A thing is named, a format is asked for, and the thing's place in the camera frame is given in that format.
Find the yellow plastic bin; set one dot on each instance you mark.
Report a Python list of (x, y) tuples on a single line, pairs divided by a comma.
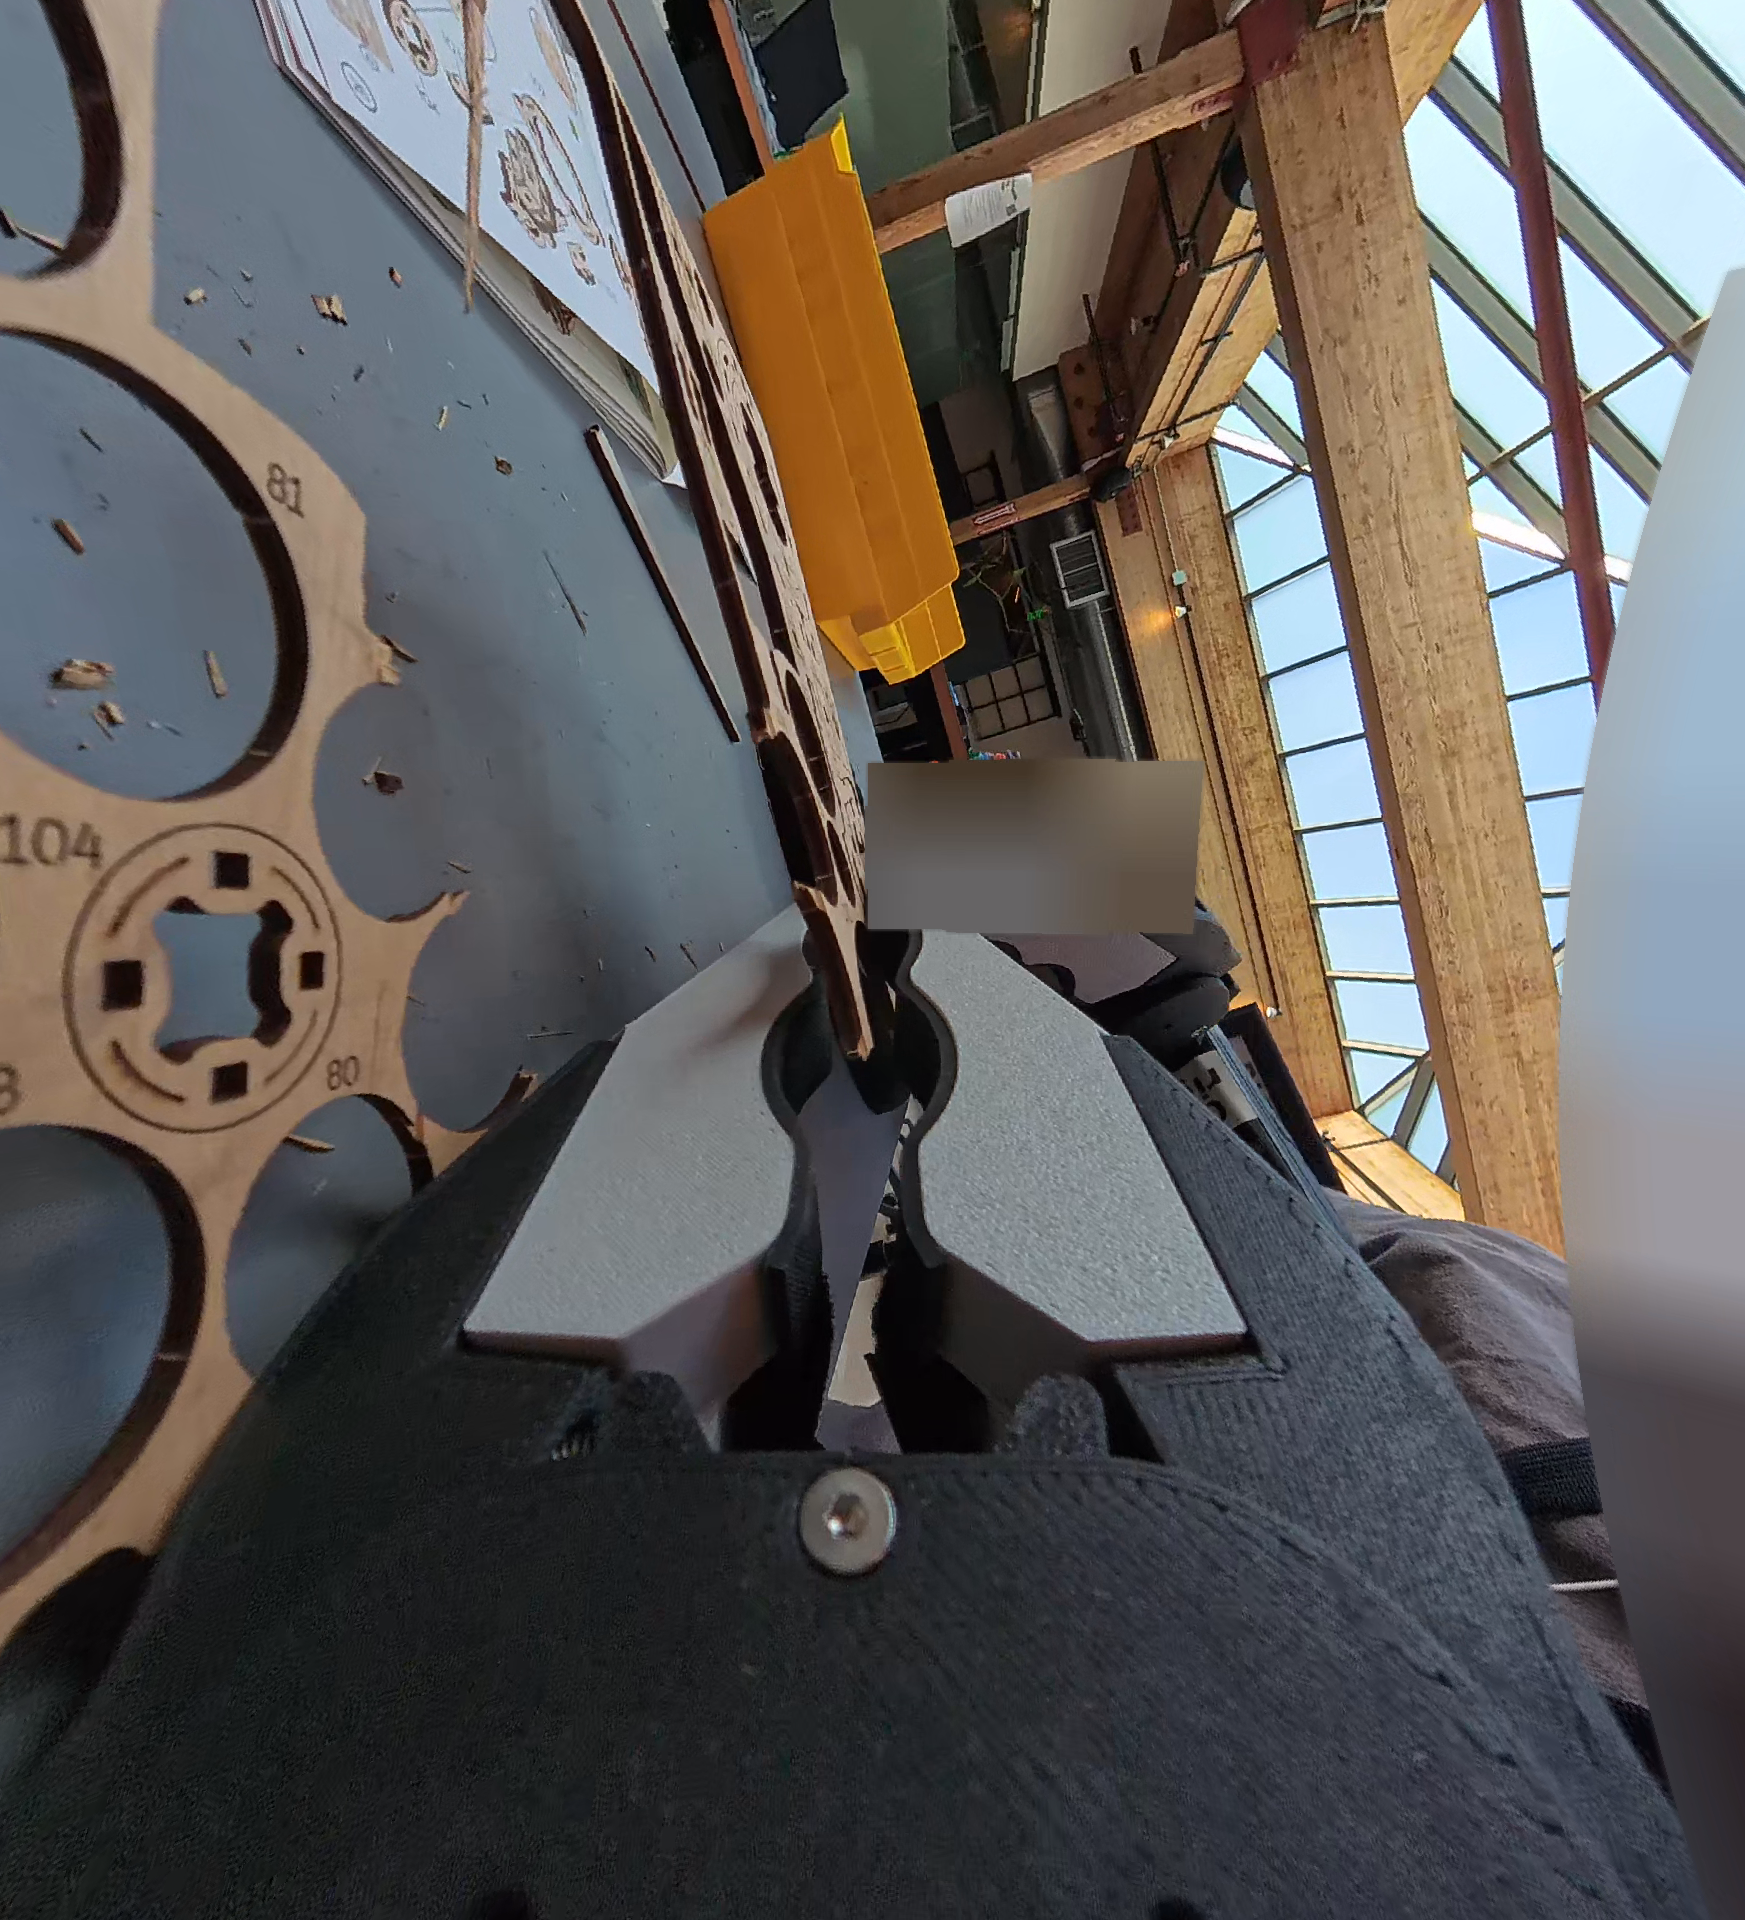
[(838, 390)]

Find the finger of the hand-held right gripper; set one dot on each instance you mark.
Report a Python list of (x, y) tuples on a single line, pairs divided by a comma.
[(1109, 968)]

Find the thin wooden stick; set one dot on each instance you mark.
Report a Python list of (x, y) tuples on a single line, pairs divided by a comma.
[(664, 587)]

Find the laser-cut wooden parts sheet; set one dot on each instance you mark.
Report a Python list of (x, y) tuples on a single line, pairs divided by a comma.
[(838, 959)]

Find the open instruction booklet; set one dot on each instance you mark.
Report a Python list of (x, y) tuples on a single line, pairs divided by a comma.
[(363, 92)]

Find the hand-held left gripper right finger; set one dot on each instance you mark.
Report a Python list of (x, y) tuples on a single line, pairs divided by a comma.
[(1068, 1199)]

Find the large wooden sheet round holes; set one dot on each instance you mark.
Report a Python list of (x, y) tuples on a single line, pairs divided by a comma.
[(48, 840)]

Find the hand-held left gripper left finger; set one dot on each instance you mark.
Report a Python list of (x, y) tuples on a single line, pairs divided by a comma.
[(632, 1199)]

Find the black framed marker sign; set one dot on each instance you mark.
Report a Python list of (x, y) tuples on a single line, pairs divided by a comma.
[(1266, 1111)]

